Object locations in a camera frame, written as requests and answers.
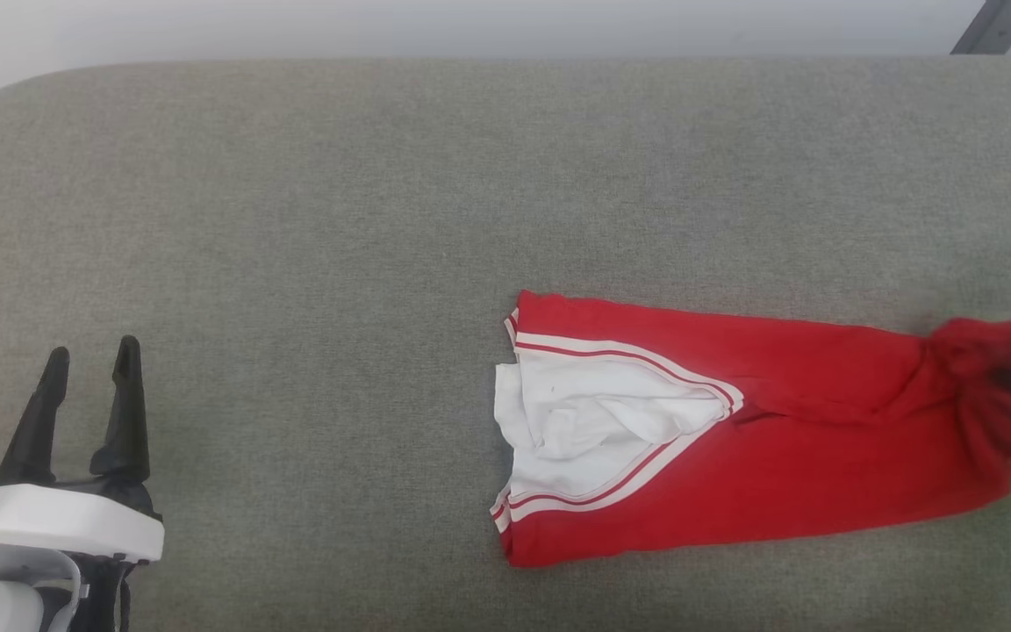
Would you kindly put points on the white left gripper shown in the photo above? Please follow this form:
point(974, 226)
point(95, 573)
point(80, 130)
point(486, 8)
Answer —
point(58, 522)

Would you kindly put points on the grey slanted metal pole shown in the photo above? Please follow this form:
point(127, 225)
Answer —
point(997, 25)

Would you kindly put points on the red and white jersey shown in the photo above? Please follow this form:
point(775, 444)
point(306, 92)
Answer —
point(804, 421)

